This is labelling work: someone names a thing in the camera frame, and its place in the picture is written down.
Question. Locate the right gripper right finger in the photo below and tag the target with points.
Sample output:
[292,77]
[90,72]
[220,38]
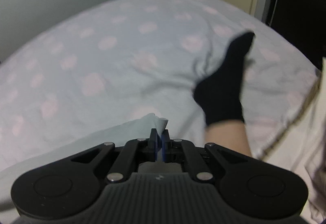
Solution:
[165,145]

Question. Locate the bare lower leg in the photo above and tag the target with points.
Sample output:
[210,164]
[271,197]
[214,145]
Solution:
[230,134]

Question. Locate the black sock foot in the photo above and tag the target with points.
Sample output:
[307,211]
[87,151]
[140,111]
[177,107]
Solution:
[218,95]

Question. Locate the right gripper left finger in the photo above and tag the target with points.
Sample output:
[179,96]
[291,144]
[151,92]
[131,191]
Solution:
[153,144]

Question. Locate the grey t-shirt garment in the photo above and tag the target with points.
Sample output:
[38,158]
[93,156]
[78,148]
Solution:
[139,128]

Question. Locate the black wardrobe sliding doors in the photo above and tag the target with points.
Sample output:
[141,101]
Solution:
[302,24]

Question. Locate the polka dot bed sheet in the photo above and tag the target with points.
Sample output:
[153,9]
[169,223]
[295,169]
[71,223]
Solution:
[125,59]

